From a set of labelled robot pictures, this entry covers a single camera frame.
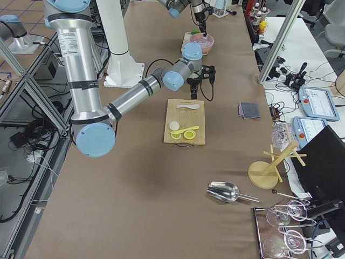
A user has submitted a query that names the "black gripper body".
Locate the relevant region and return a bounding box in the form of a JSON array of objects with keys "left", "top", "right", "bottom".
[
  {"left": 188, "top": 65, "right": 216, "bottom": 85},
  {"left": 192, "top": 5, "right": 212, "bottom": 27}
]

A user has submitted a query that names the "white ceramic spoon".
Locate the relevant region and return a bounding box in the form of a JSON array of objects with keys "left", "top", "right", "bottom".
[{"left": 176, "top": 104, "right": 200, "bottom": 110}]

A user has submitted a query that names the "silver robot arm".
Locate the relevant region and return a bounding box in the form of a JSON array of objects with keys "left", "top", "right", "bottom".
[
  {"left": 158, "top": 0, "right": 212, "bottom": 37},
  {"left": 44, "top": 1, "right": 202, "bottom": 158}
]

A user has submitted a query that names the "mint green bowl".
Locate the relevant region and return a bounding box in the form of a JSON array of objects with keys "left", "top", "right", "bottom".
[{"left": 187, "top": 77, "right": 202, "bottom": 85}]

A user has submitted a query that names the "pile of clear ice cubes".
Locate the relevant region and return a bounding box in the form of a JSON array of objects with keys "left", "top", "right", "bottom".
[{"left": 192, "top": 38, "right": 212, "bottom": 48}]

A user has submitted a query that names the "pink bowl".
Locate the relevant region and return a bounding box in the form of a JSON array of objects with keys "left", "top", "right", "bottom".
[{"left": 189, "top": 33, "right": 215, "bottom": 55}]

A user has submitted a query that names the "metal ice scoop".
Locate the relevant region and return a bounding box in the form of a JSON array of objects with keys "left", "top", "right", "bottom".
[{"left": 207, "top": 181, "right": 260, "bottom": 203}]

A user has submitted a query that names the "cream rectangular rabbit tray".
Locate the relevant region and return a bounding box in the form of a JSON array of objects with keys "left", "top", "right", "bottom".
[{"left": 181, "top": 32, "right": 192, "bottom": 50}]

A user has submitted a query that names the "bamboo cutting board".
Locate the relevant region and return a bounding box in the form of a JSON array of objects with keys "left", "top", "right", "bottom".
[{"left": 163, "top": 99, "right": 206, "bottom": 145}]

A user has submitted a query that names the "yellow plastic knife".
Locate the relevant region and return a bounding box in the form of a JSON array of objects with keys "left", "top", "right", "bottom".
[{"left": 170, "top": 125, "right": 199, "bottom": 134}]

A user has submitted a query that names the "lemon slice near bun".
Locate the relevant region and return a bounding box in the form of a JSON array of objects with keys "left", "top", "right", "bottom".
[{"left": 183, "top": 129, "right": 196, "bottom": 140}]

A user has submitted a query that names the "grey folded cloth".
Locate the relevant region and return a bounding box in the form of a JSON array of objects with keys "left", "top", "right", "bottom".
[{"left": 238, "top": 102, "right": 260, "bottom": 119}]

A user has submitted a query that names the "lower blue teach pendant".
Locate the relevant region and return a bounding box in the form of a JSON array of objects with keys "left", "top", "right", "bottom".
[{"left": 292, "top": 116, "right": 328, "bottom": 148}]

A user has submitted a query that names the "blue teach pendant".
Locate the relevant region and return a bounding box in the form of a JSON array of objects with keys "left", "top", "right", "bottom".
[
  {"left": 292, "top": 116, "right": 328, "bottom": 148},
  {"left": 298, "top": 86, "right": 340, "bottom": 121}
]

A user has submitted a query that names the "wooden mug tree stand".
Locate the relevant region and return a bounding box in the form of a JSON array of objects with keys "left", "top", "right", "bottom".
[{"left": 248, "top": 140, "right": 307, "bottom": 189}]

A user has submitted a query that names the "upper blue teach pendant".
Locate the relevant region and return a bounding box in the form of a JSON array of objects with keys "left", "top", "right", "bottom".
[{"left": 298, "top": 86, "right": 340, "bottom": 121}]

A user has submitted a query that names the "thin metal stirring rod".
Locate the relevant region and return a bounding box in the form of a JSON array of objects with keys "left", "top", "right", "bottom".
[{"left": 271, "top": 189, "right": 308, "bottom": 201}]

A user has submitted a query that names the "black monitor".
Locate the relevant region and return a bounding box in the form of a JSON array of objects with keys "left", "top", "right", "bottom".
[{"left": 292, "top": 126, "right": 344, "bottom": 201}]

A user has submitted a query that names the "upper upside-down wine glass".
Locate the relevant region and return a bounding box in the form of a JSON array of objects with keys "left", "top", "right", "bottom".
[{"left": 266, "top": 200, "right": 307, "bottom": 227}]

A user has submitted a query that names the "upside-down wine glass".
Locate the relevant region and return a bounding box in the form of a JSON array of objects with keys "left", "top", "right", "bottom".
[
  {"left": 262, "top": 230, "right": 307, "bottom": 258},
  {"left": 266, "top": 200, "right": 307, "bottom": 227}
]

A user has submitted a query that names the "lower upside-down wine glass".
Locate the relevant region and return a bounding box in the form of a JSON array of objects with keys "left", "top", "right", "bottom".
[{"left": 262, "top": 230, "right": 307, "bottom": 258}]

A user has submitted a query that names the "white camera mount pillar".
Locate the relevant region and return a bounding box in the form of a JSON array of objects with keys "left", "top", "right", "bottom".
[{"left": 96, "top": 0, "right": 144, "bottom": 88}]

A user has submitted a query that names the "aluminium frame post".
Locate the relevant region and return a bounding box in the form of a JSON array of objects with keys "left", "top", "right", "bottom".
[{"left": 258, "top": 0, "right": 305, "bottom": 85}]

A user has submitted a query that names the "black wire glass rack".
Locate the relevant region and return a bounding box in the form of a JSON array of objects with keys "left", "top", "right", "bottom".
[{"left": 252, "top": 199, "right": 323, "bottom": 258}]

